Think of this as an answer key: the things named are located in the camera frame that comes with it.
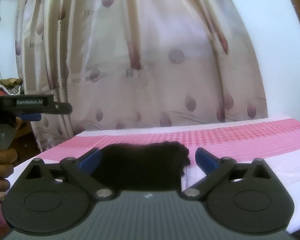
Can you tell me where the black small garment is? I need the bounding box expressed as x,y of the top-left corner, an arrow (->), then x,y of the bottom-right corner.
91,141 -> 191,191

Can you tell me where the patterned clothes pile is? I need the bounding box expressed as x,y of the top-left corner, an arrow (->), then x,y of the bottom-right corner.
0,78 -> 24,96

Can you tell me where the person's left hand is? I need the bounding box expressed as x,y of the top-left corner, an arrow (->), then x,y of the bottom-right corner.
0,117 -> 21,192

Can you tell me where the pink checkered bed sheet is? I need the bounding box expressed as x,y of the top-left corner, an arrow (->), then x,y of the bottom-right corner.
0,115 -> 300,233

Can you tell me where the beige leaf-pattern curtain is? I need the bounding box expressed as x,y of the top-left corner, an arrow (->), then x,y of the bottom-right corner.
15,0 -> 268,151

